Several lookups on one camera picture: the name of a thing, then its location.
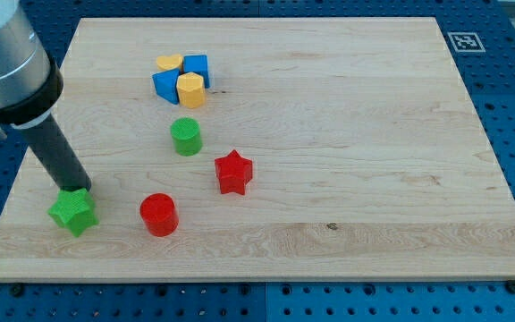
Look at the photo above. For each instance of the green star block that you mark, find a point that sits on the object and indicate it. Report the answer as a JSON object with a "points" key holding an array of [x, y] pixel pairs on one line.
{"points": [[74, 211]]}

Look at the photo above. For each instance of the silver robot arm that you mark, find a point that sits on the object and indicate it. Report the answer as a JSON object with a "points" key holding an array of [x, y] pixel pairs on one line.
{"points": [[30, 82]]}

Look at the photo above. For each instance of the red star block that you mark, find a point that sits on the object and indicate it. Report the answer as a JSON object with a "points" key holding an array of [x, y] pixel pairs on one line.
{"points": [[233, 173]]}

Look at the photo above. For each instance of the light wooden board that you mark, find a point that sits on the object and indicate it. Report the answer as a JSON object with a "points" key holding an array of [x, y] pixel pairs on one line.
{"points": [[369, 160]]}

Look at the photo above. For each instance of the green cylinder block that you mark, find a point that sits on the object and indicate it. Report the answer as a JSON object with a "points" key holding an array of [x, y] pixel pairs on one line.
{"points": [[186, 136]]}

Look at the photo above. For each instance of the yellow hexagon block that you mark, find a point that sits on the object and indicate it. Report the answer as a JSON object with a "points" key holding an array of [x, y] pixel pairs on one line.
{"points": [[191, 90]]}

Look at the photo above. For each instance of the red cylinder block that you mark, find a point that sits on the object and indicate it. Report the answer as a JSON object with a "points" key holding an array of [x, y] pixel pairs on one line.
{"points": [[159, 214]]}

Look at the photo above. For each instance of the blue cube block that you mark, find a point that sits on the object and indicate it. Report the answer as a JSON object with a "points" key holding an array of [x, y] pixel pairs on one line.
{"points": [[199, 65]]}

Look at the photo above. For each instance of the blue triangle block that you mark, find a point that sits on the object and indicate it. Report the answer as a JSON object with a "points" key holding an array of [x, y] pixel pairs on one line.
{"points": [[165, 85]]}

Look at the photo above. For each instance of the yellow heart block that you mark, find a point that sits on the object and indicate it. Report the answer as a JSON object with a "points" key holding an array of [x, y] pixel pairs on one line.
{"points": [[169, 62]]}

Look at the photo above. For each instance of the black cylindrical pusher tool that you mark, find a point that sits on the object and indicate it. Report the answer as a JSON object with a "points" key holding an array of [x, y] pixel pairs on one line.
{"points": [[48, 143]]}

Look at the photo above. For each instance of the white fiducial marker tag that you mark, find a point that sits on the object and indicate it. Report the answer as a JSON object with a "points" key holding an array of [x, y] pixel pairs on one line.
{"points": [[466, 42]]}

